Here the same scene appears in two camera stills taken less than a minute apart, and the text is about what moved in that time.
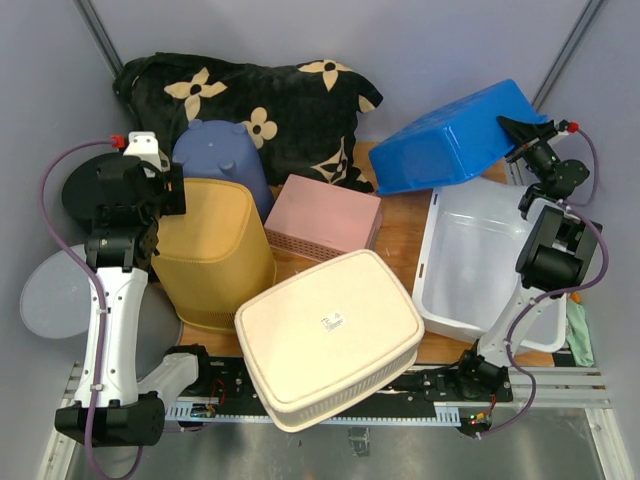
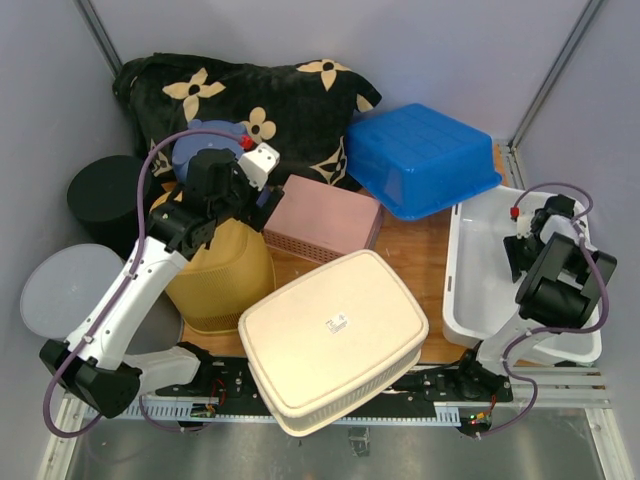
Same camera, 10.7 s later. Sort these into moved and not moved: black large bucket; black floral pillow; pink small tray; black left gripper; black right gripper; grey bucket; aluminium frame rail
Moved: black left gripper; black right gripper
Not moved: grey bucket; black floral pillow; black large bucket; aluminium frame rail; pink small tray
